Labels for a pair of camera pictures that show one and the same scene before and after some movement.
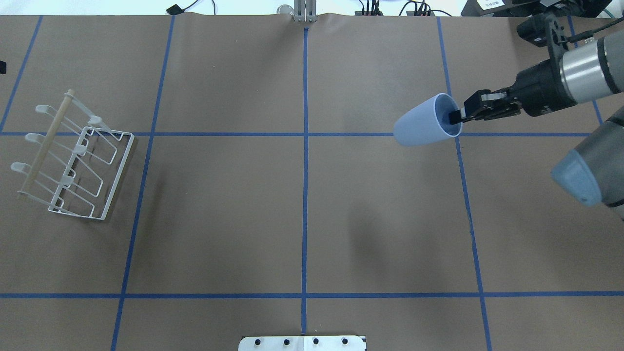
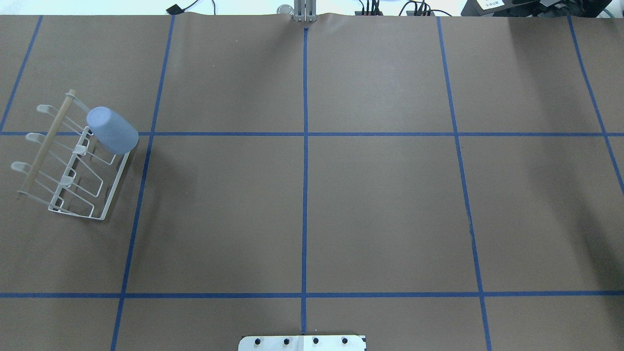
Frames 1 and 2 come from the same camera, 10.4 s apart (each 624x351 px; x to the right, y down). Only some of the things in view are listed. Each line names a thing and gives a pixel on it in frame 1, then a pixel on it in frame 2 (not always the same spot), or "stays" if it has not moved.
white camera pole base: (302, 343) stays
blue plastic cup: (428, 122) to (111, 130)
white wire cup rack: (75, 162) stays
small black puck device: (175, 9) stays
